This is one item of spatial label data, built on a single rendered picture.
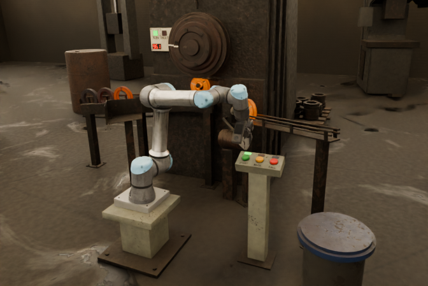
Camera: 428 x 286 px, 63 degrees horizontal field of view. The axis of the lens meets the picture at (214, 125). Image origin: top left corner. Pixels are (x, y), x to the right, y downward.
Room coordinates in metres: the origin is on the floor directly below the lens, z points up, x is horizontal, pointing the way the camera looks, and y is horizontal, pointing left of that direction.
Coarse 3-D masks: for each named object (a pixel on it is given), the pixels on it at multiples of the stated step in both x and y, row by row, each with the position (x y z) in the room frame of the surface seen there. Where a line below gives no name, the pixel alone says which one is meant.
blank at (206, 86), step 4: (192, 80) 2.62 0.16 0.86; (196, 80) 2.61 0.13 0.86; (200, 80) 2.60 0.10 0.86; (204, 80) 2.59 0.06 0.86; (192, 84) 2.63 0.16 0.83; (204, 84) 2.59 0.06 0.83; (208, 84) 2.58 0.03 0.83; (192, 88) 2.63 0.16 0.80; (196, 88) 2.62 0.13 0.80; (204, 88) 2.59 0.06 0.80; (208, 88) 2.58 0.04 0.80
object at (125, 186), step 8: (104, 104) 2.46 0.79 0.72; (112, 104) 2.61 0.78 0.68; (120, 104) 2.63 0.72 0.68; (128, 104) 2.64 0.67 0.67; (136, 104) 2.65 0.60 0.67; (104, 112) 2.41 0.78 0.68; (112, 112) 2.61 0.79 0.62; (120, 112) 2.63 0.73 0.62; (128, 112) 2.64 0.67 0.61; (136, 112) 2.65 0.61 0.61; (112, 120) 2.49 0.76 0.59; (120, 120) 2.47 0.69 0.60; (128, 120) 2.44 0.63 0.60; (128, 128) 2.51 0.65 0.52; (128, 136) 2.51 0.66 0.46; (128, 144) 2.51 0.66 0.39; (128, 152) 2.51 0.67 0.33; (128, 160) 2.50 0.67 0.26; (128, 184) 2.60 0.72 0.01
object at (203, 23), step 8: (184, 24) 2.59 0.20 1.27; (192, 24) 2.55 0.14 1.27; (200, 24) 2.52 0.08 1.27; (208, 24) 2.52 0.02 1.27; (176, 32) 2.62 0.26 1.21; (208, 32) 2.50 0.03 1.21; (216, 32) 2.50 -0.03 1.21; (216, 40) 2.49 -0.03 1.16; (216, 48) 2.49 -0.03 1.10; (216, 56) 2.50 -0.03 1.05; (208, 64) 2.51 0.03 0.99; (192, 72) 2.58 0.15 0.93; (200, 72) 2.55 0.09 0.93
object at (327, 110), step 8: (312, 96) 4.34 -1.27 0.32; (320, 96) 4.27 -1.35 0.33; (296, 104) 3.93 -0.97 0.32; (304, 104) 3.91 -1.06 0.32; (312, 104) 3.85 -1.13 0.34; (320, 104) 4.08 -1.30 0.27; (296, 112) 3.94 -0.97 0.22; (304, 112) 3.90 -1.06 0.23; (312, 112) 3.84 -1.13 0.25; (320, 112) 4.08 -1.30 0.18; (328, 112) 4.20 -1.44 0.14; (296, 120) 3.87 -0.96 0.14; (304, 120) 3.86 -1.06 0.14; (312, 120) 3.84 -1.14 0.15; (320, 120) 3.89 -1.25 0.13
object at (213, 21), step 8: (184, 16) 2.61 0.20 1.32; (192, 16) 2.59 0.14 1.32; (200, 16) 2.57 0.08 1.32; (208, 16) 2.54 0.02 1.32; (176, 24) 2.64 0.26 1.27; (216, 24) 2.52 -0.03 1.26; (224, 32) 2.53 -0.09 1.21; (168, 40) 2.67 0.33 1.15; (224, 40) 2.49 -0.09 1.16; (224, 48) 2.49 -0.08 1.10; (224, 56) 2.49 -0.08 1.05; (176, 64) 2.65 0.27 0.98; (216, 64) 2.52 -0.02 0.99; (184, 72) 2.62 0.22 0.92; (208, 72) 2.54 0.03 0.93
